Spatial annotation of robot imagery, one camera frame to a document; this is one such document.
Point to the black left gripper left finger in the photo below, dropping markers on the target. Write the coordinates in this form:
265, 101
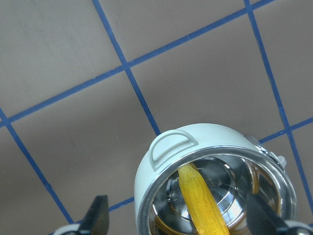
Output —
96, 220

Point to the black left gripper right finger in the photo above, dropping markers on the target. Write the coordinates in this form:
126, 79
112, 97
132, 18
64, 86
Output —
262, 220

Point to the yellow corn cob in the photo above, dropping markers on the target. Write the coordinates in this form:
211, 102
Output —
200, 202

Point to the mint green cooking pot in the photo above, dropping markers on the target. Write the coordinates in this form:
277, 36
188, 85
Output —
221, 167

